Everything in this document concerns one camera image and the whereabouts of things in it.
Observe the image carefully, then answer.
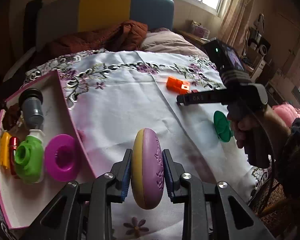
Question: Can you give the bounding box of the purple yellow oval case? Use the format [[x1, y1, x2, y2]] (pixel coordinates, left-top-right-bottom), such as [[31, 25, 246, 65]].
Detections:
[[131, 128, 164, 210]]

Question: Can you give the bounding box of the magenta plastic spool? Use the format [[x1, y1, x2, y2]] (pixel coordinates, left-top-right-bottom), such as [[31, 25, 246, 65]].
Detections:
[[44, 134, 81, 182]]

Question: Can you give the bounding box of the green round plastic part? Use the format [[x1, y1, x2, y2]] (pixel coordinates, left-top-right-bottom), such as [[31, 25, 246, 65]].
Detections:
[[14, 129, 45, 184]]

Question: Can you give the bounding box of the red metallic bottle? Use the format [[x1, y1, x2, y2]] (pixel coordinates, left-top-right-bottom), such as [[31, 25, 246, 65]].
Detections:
[[9, 137, 20, 179]]

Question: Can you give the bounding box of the person right hand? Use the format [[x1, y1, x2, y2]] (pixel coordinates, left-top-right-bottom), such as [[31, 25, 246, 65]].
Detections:
[[227, 104, 290, 168]]

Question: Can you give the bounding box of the teal plastic holder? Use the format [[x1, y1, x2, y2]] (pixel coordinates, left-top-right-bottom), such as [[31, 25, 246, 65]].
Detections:
[[213, 111, 234, 142]]

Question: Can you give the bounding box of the orange cube block piece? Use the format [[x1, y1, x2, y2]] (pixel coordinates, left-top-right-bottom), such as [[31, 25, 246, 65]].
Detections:
[[166, 76, 190, 95]]

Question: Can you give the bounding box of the wooden side shelf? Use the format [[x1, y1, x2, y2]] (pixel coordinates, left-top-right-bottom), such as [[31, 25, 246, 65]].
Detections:
[[174, 29, 210, 48]]

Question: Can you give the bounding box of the purple gift box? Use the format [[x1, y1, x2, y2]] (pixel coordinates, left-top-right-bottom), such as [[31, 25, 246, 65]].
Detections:
[[190, 21, 210, 39]]

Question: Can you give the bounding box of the beige duvet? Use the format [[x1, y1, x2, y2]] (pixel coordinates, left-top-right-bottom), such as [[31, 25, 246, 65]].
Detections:
[[140, 28, 209, 59]]

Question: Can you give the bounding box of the beige curtain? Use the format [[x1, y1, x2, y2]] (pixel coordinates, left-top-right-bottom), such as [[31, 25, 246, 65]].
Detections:
[[218, 0, 254, 54]]

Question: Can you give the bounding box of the pink white tray box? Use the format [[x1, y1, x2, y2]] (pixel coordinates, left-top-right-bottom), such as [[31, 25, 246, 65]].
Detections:
[[0, 71, 95, 230]]

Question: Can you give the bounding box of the grey jar black lid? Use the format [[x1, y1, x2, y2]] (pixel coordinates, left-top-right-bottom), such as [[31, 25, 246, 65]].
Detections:
[[18, 88, 44, 129]]

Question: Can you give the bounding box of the yellow plastic part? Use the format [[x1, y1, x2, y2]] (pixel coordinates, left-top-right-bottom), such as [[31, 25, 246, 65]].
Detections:
[[0, 132, 11, 170]]

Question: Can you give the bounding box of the brown puffy jacket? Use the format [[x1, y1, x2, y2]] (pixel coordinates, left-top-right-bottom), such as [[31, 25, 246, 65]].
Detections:
[[47, 20, 148, 57]]

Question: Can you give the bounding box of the dark brown wooden lid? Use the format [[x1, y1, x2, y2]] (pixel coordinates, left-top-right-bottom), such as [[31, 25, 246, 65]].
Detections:
[[2, 103, 21, 131]]

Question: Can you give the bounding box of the multicolour sofa backrest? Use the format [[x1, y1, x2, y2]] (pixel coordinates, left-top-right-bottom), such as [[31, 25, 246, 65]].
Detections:
[[36, 0, 174, 49]]

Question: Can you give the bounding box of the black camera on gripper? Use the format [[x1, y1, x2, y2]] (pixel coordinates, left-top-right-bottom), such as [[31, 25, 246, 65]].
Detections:
[[203, 38, 245, 74]]

